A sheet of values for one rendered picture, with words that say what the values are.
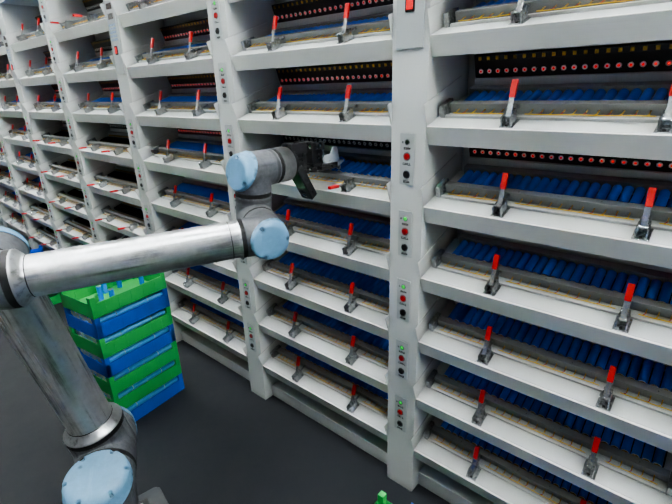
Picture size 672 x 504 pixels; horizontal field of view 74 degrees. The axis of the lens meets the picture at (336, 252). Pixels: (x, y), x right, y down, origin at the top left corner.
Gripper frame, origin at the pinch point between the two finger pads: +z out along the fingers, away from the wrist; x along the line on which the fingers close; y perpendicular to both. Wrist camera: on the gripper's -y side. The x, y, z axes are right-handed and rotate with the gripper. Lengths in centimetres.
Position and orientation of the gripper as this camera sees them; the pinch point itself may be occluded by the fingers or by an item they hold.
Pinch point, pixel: (335, 162)
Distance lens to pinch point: 135.9
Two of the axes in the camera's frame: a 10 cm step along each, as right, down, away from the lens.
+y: -0.2, -9.4, -3.3
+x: -7.6, -2.0, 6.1
